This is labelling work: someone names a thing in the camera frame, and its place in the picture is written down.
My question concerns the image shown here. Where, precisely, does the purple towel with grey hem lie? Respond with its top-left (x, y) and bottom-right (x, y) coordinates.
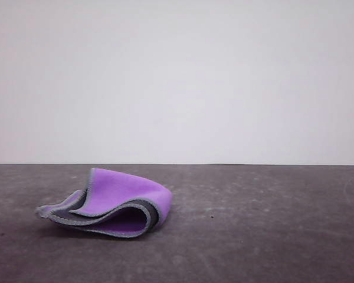
top-left (35, 167), bottom-right (173, 239)

